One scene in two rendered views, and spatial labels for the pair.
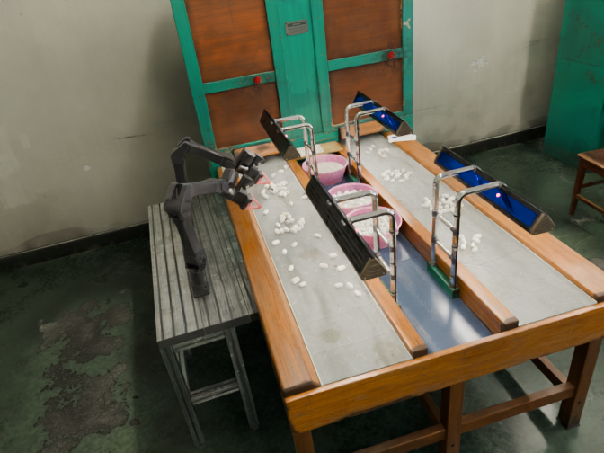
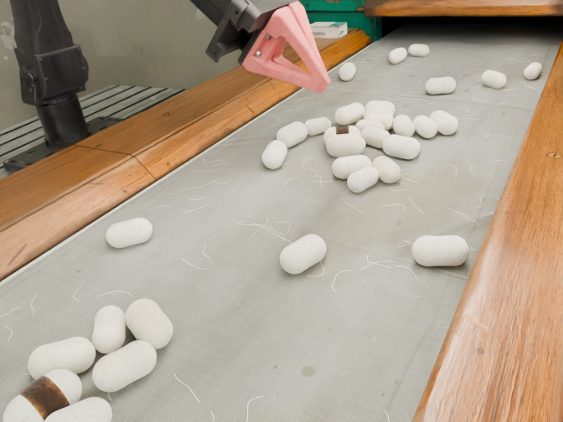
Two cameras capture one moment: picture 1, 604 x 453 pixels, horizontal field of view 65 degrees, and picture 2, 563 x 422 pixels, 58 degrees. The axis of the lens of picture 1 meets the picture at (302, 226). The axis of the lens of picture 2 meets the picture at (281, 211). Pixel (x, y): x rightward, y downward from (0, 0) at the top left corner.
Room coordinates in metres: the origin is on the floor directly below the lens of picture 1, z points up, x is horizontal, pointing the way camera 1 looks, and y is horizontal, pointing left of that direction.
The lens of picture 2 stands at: (1.96, -0.15, 0.95)
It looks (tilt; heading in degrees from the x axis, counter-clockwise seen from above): 30 degrees down; 44
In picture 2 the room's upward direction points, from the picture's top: 6 degrees counter-clockwise
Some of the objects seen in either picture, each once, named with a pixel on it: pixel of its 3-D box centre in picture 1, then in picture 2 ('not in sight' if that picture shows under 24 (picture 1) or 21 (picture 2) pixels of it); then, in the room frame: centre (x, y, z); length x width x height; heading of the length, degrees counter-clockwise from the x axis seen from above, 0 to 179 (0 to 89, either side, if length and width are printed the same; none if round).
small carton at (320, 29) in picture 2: not in sight; (327, 30); (2.69, 0.40, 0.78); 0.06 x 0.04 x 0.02; 101
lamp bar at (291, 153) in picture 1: (277, 131); not in sight; (2.35, 0.06, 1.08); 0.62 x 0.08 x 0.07; 11
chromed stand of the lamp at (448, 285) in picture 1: (464, 231); not in sight; (1.49, -0.60, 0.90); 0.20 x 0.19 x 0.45; 11
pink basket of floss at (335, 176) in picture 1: (325, 171); not in sight; (2.58, -0.18, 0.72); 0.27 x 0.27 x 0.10
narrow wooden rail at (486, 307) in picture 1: (395, 212); not in sight; (2.01, -0.46, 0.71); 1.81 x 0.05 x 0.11; 11
